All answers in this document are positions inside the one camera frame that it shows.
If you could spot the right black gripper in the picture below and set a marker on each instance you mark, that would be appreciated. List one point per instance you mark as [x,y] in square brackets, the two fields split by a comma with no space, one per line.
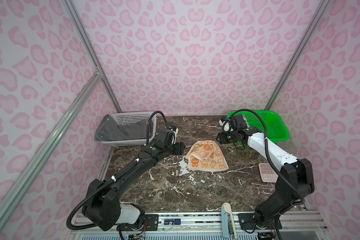
[222,138]

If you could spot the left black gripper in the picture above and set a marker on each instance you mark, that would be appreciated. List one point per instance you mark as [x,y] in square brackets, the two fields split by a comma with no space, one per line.
[179,148]

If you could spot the orange patterned towel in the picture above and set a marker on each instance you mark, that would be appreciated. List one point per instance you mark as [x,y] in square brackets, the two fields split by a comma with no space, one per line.
[206,156]

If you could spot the grey towel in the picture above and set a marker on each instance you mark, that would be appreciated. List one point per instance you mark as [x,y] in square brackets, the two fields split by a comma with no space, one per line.
[126,128]

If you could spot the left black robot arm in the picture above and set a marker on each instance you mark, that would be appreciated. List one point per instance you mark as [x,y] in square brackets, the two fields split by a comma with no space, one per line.
[102,204]

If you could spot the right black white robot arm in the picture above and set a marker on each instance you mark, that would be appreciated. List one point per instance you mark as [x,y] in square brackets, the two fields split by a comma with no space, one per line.
[295,176]

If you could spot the green plastic basket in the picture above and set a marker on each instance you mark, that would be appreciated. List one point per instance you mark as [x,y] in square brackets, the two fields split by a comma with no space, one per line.
[277,131]

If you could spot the pink white calculator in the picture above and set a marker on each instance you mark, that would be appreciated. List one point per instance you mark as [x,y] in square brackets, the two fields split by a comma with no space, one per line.
[267,174]

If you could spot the white plastic basket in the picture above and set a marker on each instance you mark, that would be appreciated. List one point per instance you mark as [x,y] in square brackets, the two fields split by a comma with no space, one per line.
[133,142]

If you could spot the blue label sticker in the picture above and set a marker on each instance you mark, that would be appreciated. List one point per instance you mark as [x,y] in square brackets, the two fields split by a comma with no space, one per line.
[172,222]

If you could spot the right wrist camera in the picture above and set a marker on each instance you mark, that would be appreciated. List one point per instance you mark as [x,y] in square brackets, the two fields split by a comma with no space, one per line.
[225,124]

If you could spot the beige clamp handle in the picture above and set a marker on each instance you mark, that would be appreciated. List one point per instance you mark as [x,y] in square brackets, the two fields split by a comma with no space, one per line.
[229,231]

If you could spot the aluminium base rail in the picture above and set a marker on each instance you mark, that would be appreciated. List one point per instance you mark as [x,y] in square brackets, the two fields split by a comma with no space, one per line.
[296,225]

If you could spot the right corner aluminium post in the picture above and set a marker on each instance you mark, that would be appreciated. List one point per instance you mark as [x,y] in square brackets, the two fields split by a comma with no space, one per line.
[314,23]

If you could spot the corner aluminium post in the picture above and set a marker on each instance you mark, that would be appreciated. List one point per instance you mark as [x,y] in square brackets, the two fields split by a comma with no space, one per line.
[314,23]
[79,27]

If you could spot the left corner aluminium post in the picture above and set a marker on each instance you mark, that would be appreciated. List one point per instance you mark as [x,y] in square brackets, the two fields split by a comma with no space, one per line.
[79,27]

